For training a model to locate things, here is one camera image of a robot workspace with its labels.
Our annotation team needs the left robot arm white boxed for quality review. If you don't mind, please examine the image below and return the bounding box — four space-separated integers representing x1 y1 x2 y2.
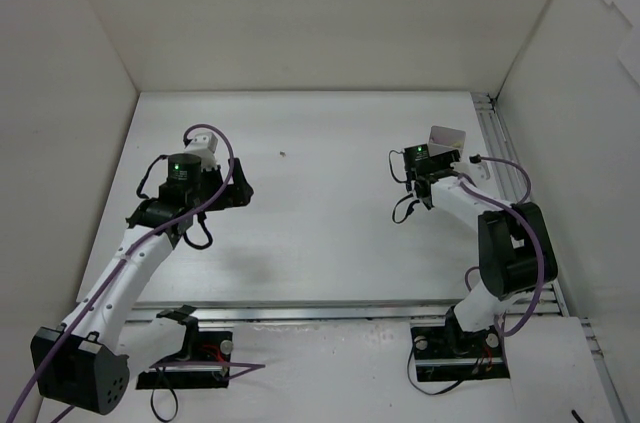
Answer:
30 153 253 415

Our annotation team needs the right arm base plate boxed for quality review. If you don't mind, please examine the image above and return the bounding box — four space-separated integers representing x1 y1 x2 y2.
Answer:
409 326 510 383

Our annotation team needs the black cable left base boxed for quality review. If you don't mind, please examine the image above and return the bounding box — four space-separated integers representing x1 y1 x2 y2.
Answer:
149 367 181 419

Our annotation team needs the black object bottom right corner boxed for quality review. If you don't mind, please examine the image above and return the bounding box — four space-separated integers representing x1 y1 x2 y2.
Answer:
571 409 586 423

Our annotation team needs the black cable right base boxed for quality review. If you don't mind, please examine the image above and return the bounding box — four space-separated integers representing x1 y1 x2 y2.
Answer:
404 342 481 391

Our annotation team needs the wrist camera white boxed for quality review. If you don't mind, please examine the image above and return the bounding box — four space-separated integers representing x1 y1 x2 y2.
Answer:
184 131 218 171
451 155 491 181

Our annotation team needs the clear divided organizer container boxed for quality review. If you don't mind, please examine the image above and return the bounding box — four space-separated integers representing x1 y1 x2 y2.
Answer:
427 125 466 156

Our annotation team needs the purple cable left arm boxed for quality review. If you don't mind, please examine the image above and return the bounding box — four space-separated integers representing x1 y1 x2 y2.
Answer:
4 122 266 423

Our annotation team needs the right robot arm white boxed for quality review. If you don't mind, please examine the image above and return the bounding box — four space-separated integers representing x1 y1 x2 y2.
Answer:
397 144 558 355

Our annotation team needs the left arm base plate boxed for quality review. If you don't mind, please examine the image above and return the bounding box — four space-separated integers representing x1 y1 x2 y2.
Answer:
135 329 233 390

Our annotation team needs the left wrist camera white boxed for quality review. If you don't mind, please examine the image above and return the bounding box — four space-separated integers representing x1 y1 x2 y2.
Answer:
184 131 218 171

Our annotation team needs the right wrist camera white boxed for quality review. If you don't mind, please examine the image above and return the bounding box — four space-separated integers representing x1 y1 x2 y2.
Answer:
451 155 491 181

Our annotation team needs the black cable base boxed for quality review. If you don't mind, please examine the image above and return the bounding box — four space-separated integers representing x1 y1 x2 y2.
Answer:
149 367 181 419
404 342 481 391

